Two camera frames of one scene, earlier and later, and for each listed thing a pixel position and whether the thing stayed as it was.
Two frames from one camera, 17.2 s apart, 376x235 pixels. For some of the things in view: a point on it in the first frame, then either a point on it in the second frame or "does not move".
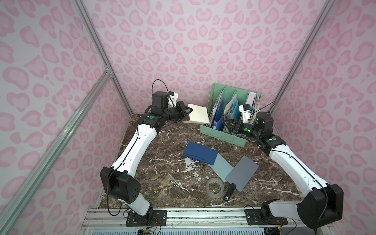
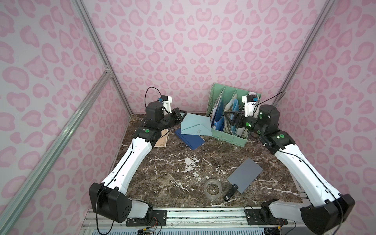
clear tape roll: x=215 y=187 does not move
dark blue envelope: x=200 y=152 to x=193 y=141
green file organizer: x=225 y=103 does not move
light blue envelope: x=221 y=166 to x=197 y=125
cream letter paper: x=199 y=115 to x=162 y=142
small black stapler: x=230 y=192 does not move
